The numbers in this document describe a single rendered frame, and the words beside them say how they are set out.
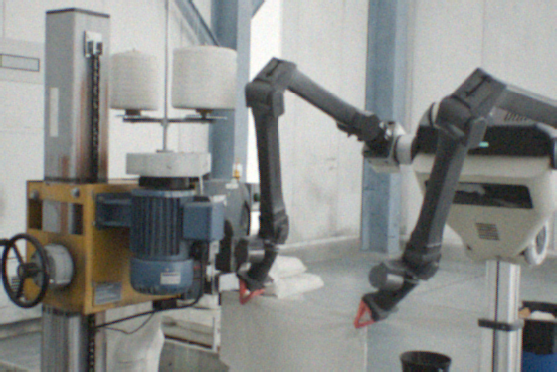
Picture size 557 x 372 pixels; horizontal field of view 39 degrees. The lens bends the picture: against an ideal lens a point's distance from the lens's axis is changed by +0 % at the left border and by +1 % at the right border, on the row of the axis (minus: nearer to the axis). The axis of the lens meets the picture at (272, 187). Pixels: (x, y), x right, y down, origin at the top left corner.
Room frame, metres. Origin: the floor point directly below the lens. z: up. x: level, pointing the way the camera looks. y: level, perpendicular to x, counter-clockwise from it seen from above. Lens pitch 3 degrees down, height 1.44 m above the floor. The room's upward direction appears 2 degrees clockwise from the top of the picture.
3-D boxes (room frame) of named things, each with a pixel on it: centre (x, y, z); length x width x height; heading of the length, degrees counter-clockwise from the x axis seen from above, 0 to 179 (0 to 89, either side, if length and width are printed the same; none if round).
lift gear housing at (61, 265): (1.86, 0.53, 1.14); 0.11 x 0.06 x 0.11; 53
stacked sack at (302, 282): (5.60, -0.06, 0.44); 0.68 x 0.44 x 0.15; 143
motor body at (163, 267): (1.86, 0.26, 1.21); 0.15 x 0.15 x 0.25
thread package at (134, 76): (2.14, 0.39, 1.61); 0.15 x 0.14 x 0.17; 53
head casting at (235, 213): (2.32, 0.26, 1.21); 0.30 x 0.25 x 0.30; 53
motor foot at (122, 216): (1.88, 0.35, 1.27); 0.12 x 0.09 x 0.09; 143
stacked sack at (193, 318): (5.11, 0.28, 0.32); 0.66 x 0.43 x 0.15; 145
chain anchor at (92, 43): (1.90, 0.44, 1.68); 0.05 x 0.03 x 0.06; 143
